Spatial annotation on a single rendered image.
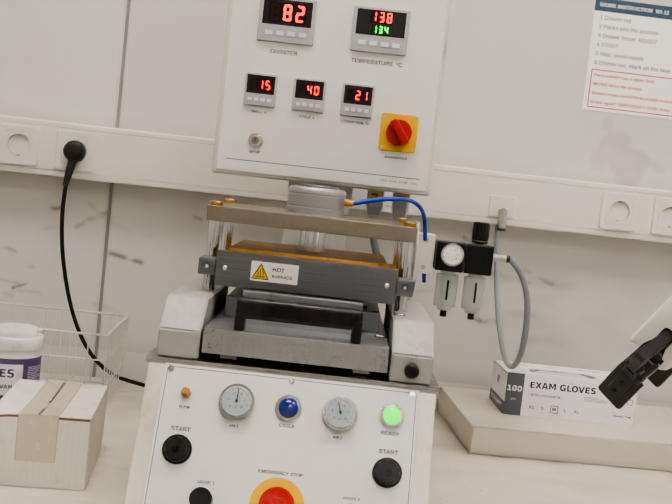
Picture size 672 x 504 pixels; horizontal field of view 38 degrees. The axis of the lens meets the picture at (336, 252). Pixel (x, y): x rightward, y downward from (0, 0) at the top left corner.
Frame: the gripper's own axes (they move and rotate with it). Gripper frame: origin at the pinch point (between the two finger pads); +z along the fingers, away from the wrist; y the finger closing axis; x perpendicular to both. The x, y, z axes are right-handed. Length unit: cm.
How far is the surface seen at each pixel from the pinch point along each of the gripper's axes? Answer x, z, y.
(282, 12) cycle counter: -73, 4, -8
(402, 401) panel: -15.6, 18.0, 10.6
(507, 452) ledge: -11, 43, -31
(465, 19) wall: -76, 5, -58
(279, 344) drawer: -29.0, 20.1, 18.9
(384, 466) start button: -10.8, 21.7, 15.8
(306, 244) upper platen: -42.7, 19.9, 3.1
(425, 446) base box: -10.1, 19.5, 10.7
